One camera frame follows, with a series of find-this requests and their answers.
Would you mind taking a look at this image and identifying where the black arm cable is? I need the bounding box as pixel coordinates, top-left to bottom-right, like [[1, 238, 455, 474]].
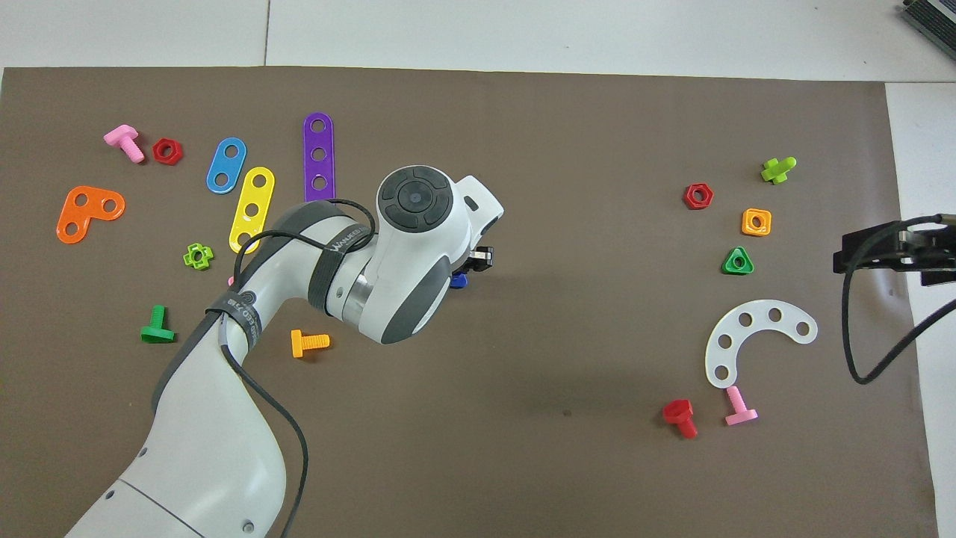
[[219, 197, 376, 538], [842, 214, 956, 386]]

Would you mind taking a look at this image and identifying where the dark grey ribbed device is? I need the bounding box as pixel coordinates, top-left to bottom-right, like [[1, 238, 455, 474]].
[[900, 0, 956, 64]]

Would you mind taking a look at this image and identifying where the orange plastic screw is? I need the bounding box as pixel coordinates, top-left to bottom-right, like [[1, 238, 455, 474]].
[[290, 329, 331, 359]]

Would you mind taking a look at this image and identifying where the white curved five-hole strip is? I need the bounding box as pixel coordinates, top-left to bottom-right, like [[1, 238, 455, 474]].
[[704, 300, 819, 389]]

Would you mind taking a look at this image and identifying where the red plastic screw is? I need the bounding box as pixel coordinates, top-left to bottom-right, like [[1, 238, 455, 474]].
[[662, 399, 699, 439]]

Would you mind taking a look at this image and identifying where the pink plastic screw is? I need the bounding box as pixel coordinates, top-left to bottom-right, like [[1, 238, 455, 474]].
[[724, 386, 759, 427], [103, 124, 146, 164]]

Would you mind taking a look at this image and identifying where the brown table mat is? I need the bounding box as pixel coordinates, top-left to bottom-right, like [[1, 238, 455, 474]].
[[0, 66, 940, 538]]

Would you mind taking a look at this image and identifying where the lime cross-head screw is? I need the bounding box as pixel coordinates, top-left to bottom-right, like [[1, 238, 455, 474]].
[[760, 156, 798, 185]]

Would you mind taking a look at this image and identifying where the orange three-hole angle plate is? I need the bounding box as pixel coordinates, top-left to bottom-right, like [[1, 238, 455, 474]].
[[56, 185, 126, 245]]

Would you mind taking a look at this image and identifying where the blue two-hole strip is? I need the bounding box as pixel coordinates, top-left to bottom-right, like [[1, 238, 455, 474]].
[[205, 137, 248, 195]]

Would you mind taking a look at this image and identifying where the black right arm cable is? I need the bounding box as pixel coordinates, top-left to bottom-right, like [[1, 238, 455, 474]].
[[842, 214, 956, 386]]

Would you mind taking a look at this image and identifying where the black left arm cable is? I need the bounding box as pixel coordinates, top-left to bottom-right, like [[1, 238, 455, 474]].
[[219, 197, 376, 538]]

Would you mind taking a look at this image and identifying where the yellow three-hole strip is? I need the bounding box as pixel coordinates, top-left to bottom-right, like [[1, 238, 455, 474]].
[[228, 166, 276, 255]]

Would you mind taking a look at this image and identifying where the purple four-hole strip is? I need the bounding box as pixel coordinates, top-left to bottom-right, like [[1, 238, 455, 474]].
[[303, 112, 336, 202]]

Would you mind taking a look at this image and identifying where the green plastic screw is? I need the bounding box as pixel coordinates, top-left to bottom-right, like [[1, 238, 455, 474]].
[[140, 304, 177, 344]]

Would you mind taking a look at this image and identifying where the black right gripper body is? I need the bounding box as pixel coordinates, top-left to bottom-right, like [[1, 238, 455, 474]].
[[900, 220, 956, 261]]

